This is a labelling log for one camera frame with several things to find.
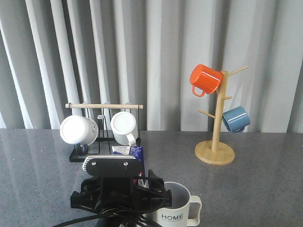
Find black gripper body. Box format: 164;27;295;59
71;170;171;227

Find blue white milk carton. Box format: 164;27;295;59
112;146;145;177

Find white HOME mug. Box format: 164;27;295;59
144;182;202;227

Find white ribbed mug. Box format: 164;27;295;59
110;112;138;147

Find white smiley mug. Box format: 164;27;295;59
60;115;98;156

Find wooden mug tree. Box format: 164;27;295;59
195;66;248;166

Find blue mug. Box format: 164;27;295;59
222;106;250;133

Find orange mug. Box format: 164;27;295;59
190;64;223;97

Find grey pleated curtain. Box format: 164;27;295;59
0;0;303;133

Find black cable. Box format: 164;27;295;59
52;205;164;227

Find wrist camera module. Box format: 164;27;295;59
82;155;143;178

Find black wire mug rack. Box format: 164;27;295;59
65;103;143;162

